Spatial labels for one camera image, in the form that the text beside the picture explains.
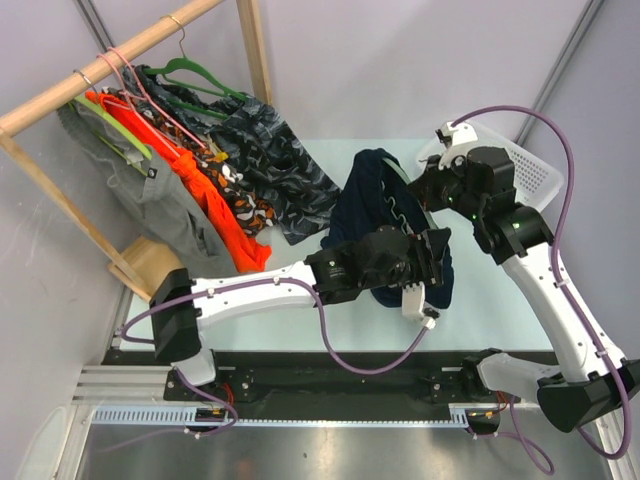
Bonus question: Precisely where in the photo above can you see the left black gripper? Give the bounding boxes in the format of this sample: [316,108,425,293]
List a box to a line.
[360,229,451,294]

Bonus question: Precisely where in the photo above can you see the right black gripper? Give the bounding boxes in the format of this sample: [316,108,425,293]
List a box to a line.
[409,152,484,223]

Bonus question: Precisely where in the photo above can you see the mint green wavy hanger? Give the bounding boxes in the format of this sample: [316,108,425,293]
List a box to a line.
[380,155,438,235]

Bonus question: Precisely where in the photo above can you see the navy blue shorts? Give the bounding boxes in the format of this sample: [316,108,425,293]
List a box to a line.
[315,148,454,309]

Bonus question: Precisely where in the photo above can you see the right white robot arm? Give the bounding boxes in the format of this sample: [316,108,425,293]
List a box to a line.
[409,146,639,433]

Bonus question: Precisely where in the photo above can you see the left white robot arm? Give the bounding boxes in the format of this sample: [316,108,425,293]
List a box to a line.
[150,226,451,400]

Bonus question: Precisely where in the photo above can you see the dark camouflage shorts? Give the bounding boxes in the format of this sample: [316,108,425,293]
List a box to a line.
[122,65,341,245]

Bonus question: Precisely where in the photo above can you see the orange patterned shorts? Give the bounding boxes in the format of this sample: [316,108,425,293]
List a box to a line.
[98,89,276,237]

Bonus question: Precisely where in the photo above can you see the bright orange shorts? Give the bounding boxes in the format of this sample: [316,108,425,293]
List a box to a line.
[85,92,271,273]

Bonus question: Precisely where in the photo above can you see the dark green hanger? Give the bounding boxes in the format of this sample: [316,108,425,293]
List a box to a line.
[136,57,247,122]

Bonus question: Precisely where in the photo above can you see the grey shorts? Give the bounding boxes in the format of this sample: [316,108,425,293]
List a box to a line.
[56,101,239,278]

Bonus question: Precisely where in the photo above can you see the lime green hanger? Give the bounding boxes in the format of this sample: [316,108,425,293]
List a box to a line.
[73,95,152,160]

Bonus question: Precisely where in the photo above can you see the white plastic basket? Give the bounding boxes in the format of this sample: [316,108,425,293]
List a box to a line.
[416,121,564,212]

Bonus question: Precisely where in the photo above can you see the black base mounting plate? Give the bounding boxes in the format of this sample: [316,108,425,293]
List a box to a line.
[102,349,509,432]

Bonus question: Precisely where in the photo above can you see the wooden clothes rack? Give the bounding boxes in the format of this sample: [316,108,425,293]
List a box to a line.
[0,0,274,304]

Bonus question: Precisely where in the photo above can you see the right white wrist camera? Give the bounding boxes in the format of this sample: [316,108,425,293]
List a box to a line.
[436,122,478,170]

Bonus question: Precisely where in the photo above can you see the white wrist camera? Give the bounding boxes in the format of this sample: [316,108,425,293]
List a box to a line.
[436,122,478,170]
[401,282,440,330]

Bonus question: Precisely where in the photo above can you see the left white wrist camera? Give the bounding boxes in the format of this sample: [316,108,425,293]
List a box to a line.
[401,282,440,330]

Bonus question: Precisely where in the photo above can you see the white slotted cable duct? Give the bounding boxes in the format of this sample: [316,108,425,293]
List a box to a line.
[92,406,469,428]

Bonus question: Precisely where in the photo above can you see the pink wire hanger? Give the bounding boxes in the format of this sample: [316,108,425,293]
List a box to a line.
[97,47,207,151]

